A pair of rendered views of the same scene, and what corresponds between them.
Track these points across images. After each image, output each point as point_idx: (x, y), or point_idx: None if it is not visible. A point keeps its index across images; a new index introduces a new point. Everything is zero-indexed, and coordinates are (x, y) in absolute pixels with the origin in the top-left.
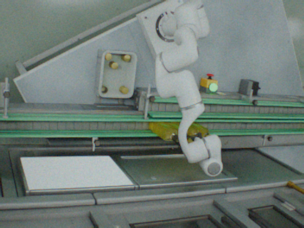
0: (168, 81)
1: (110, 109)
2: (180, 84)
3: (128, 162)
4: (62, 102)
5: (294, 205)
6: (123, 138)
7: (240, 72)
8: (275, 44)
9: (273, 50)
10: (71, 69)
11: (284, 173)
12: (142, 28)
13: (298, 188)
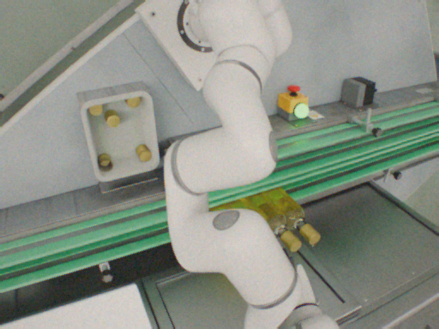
0: (199, 253)
1: (123, 198)
2: (233, 266)
3: (168, 299)
4: (43, 195)
5: None
6: None
7: (343, 68)
8: (399, 8)
9: (394, 20)
10: (38, 142)
11: (429, 248)
12: (153, 34)
13: None
